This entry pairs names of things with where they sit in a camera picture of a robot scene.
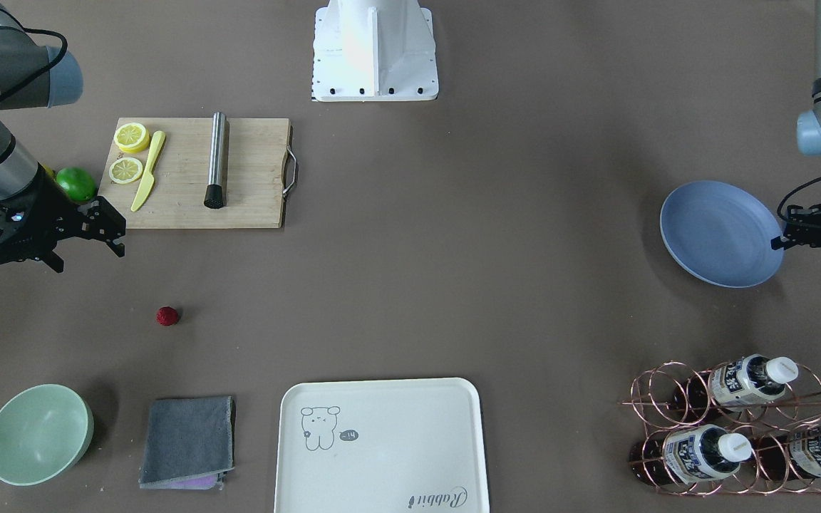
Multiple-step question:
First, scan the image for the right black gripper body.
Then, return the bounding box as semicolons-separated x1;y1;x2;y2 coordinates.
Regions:
0;168;82;265

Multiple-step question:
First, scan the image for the blue round plate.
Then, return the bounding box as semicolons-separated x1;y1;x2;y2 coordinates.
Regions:
659;180;784;289

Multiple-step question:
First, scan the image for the red strawberry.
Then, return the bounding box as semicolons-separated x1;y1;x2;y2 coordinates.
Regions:
155;306;180;326

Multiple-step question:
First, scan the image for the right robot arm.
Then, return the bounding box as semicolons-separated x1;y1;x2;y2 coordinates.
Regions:
0;3;126;272

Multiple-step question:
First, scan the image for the green lime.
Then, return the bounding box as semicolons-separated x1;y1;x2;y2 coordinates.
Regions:
55;167;97;202

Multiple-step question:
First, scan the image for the lemon slice upper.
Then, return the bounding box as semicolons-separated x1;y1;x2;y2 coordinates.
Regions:
108;157;144;185

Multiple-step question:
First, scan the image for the yellow plastic knife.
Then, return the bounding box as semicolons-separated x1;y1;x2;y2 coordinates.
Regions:
130;130;167;212

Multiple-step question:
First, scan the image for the lemon half lower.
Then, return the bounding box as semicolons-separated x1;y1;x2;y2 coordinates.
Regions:
112;121;151;155

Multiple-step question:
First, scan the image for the steel muddler black tip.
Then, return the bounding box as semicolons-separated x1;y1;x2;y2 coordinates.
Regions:
203;111;228;209

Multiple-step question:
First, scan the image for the wooden cutting board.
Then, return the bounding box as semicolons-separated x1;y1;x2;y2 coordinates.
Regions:
100;117;294;229

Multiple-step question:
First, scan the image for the green bowl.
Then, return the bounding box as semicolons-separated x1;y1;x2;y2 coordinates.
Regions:
0;384;94;487

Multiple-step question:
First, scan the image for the grey folded cloth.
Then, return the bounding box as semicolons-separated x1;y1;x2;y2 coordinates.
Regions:
139;395;235;490

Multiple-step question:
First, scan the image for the tea bottle front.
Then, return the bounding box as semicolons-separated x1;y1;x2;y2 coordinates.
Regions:
628;423;753;487

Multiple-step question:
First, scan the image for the cream rabbit tray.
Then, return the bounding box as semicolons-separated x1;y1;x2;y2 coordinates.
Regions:
274;377;491;512

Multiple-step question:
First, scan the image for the copper wire bottle rack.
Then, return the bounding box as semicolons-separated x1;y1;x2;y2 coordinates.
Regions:
621;361;821;497

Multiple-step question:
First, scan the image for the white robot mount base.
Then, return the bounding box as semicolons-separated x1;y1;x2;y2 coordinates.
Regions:
311;1;440;102

